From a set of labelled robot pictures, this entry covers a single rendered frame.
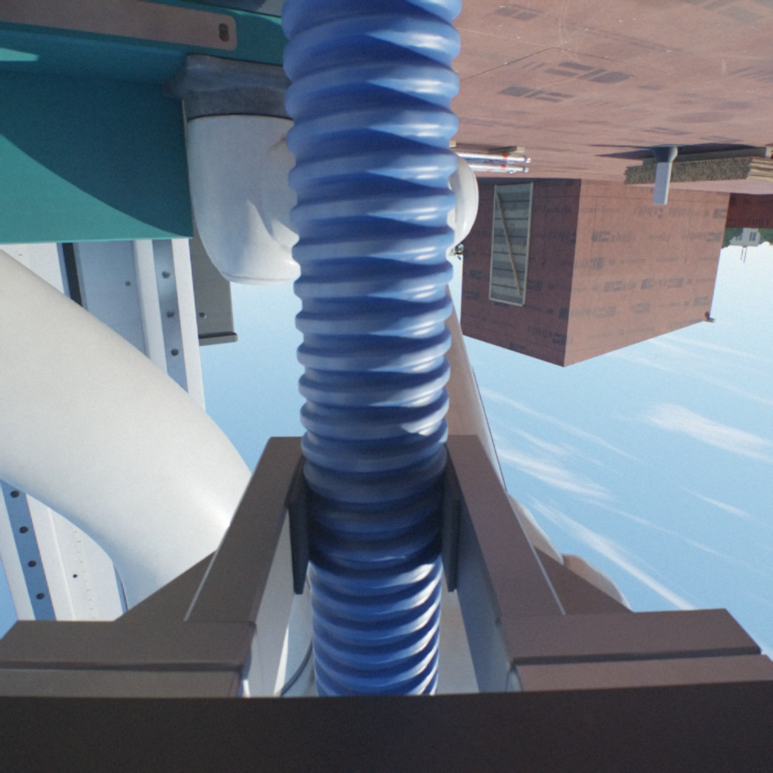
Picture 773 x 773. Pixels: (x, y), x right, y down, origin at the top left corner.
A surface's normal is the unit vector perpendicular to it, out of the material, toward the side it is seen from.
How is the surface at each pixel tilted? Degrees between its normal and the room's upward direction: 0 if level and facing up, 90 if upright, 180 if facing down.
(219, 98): 85
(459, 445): 180
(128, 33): 90
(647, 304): 90
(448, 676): 132
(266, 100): 84
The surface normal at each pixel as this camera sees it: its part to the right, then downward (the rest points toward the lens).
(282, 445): 0.00, -0.95
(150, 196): 0.52, 0.26
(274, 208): 0.21, 0.35
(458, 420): 0.29, -0.64
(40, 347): 0.78, -0.13
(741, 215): -0.89, 0.14
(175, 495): 0.68, 0.28
